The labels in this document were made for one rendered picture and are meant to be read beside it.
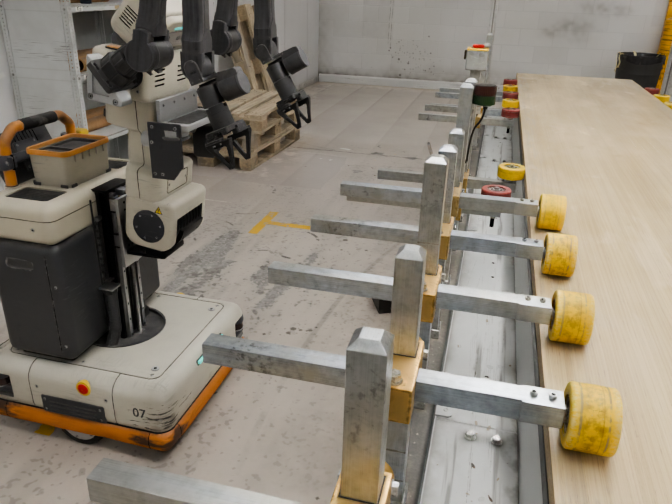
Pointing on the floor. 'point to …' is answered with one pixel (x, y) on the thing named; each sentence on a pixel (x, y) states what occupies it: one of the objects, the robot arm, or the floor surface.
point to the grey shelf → (57, 60)
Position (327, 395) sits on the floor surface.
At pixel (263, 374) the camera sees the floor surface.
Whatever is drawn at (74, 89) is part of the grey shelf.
